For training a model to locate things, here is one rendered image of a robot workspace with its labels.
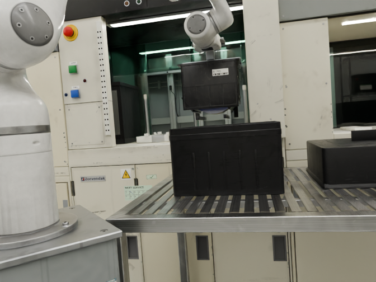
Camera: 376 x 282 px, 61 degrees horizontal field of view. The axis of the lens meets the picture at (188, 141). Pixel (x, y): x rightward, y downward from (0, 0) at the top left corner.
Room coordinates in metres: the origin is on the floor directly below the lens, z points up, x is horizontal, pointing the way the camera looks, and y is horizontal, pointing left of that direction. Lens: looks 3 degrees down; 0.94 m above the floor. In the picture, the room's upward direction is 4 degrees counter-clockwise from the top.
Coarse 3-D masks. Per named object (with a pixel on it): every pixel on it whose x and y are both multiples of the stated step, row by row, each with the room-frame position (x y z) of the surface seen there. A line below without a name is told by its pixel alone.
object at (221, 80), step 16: (192, 64) 1.23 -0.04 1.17; (208, 64) 1.22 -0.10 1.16; (224, 64) 1.21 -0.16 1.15; (240, 64) 1.30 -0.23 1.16; (192, 80) 1.23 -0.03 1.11; (208, 80) 1.22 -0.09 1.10; (224, 80) 1.21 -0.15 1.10; (192, 96) 1.23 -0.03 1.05; (208, 96) 1.22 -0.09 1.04; (224, 96) 1.21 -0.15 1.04; (240, 96) 1.31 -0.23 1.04
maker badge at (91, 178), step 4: (80, 176) 1.34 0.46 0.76; (84, 176) 1.33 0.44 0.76; (88, 176) 1.33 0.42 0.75; (92, 176) 1.33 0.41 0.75; (96, 176) 1.32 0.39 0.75; (100, 176) 1.32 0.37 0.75; (104, 176) 1.32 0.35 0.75; (84, 180) 1.33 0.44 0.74; (88, 180) 1.33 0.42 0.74; (92, 180) 1.33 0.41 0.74; (96, 180) 1.32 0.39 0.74; (100, 180) 1.32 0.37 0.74; (104, 180) 1.32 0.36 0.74
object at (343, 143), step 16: (320, 144) 0.87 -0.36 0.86; (336, 144) 0.83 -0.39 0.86; (352, 144) 0.80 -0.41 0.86; (368, 144) 0.78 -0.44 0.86; (320, 160) 0.81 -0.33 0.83; (336, 160) 0.77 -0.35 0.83; (352, 160) 0.76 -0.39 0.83; (368, 160) 0.75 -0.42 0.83; (320, 176) 0.82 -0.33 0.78; (336, 176) 0.77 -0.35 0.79; (352, 176) 0.76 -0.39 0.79; (368, 176) 0.75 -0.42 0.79
